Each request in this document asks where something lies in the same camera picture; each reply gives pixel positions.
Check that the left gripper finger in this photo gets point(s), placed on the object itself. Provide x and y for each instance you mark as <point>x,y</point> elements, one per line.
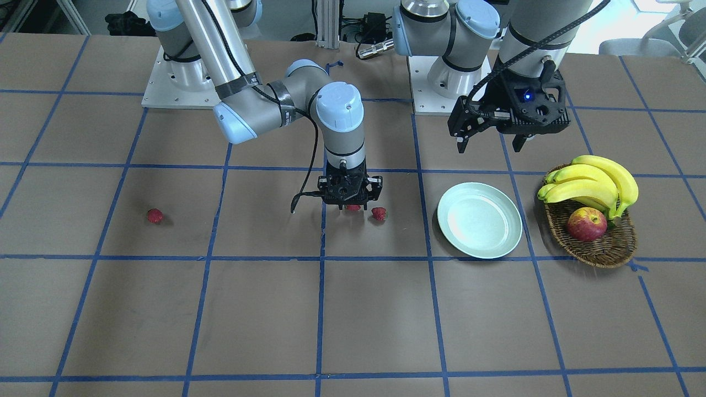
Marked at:
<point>462,143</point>
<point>519,142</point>

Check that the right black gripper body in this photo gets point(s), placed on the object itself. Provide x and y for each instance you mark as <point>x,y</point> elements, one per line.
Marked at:
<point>376,186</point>

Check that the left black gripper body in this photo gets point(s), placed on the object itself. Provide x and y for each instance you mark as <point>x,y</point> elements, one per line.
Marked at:
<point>498,92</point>

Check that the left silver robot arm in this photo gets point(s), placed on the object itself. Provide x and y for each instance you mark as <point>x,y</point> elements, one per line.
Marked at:
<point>463,33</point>

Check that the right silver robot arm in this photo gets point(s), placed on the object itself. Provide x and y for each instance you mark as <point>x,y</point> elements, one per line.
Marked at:
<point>204,63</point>

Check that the pale green plate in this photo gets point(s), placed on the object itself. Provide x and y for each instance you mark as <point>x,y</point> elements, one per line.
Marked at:
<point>479,220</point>

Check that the yellow banana bunch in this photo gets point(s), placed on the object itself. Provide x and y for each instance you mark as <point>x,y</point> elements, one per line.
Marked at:
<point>595,181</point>

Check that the red apple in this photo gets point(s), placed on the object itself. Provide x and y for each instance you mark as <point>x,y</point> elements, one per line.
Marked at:
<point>586,224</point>

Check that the wicker fruit basket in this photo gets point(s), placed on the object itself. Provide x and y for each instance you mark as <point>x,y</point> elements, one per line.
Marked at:
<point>614,249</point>

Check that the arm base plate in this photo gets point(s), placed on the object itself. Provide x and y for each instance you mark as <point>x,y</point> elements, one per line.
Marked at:
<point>176,85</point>
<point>436,86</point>

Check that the aluminium frame post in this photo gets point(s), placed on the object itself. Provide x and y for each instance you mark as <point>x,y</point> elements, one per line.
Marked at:
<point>327,16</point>

